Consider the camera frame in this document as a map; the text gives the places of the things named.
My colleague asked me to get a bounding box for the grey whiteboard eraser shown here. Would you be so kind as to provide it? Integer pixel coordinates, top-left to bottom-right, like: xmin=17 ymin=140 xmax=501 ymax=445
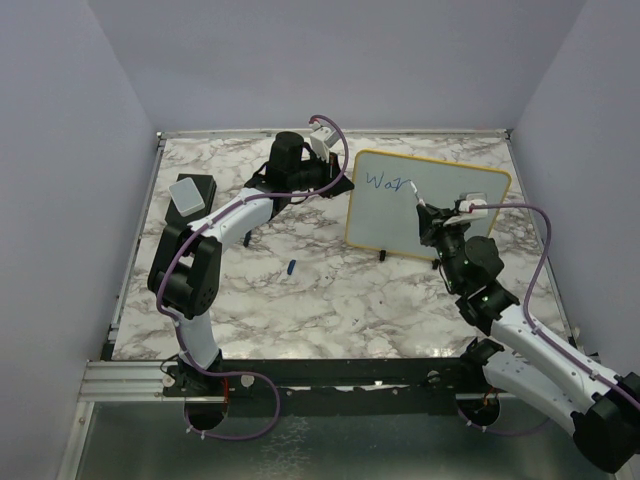
xmin=169 ymin=177 xmax=205 ymax=217

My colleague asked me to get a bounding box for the aluminium extrusion rail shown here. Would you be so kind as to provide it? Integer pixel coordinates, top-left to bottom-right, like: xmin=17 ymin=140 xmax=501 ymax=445
xmin=78 ymin=361 xmax=164 ymax=403

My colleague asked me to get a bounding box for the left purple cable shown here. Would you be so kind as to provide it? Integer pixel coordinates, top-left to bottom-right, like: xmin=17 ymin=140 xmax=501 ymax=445
xmin=156 ymin=113 xmax=350 ymax=442

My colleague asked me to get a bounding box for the black box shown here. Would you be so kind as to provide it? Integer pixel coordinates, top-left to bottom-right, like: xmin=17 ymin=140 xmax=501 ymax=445
xmin=164 ymin=173 xmax=217 ymax=232

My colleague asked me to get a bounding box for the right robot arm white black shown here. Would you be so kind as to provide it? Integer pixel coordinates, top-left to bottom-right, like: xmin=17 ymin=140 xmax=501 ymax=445
xmin=416 ymin=200 xmax=639 ymax=474

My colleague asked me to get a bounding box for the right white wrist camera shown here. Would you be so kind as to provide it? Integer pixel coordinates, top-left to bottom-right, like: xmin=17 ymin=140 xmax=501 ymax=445
xmin=444 ymin=192 xmax=488 ymax=226

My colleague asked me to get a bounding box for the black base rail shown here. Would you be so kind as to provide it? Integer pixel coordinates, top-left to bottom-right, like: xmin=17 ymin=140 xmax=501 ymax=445
xmin=163 ymin=357 xmax=489 ymax=417

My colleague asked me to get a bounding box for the white whiteboard marker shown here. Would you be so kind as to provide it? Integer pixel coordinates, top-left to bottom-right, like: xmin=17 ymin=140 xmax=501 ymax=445
xmin=409 ymin=181 xmax=426 ymax=207

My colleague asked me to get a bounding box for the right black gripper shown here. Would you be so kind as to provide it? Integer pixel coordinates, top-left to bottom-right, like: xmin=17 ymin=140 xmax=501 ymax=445
xmin=420 ymin=202 xmax=473 ymax=290

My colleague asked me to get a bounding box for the yellow framed whiteboard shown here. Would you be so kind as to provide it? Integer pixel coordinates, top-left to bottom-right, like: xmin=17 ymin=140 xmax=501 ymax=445
xmin=344 ymin=149 xmax=513 ymax=261

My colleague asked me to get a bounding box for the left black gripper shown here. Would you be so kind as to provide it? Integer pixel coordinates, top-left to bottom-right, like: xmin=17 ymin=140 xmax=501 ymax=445
xmin=288 ymin=148 xmax=354 ymax=199

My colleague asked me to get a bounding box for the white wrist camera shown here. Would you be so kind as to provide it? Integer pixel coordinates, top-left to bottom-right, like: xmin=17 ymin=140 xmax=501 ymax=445
xmin=309 ymin=121 xmax=340 ymax=162
xmin=444 ymin=192 xmax=488 ymax=226

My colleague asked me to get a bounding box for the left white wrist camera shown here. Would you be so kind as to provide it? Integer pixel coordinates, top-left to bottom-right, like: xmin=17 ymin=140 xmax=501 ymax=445
xmin=309 ymin=121 xmax=340 ymax=162

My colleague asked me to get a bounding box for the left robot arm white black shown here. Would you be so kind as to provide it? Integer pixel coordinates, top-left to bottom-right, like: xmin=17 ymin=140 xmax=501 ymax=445
xmin=147 ymin=127 xmax=354 ymax=396

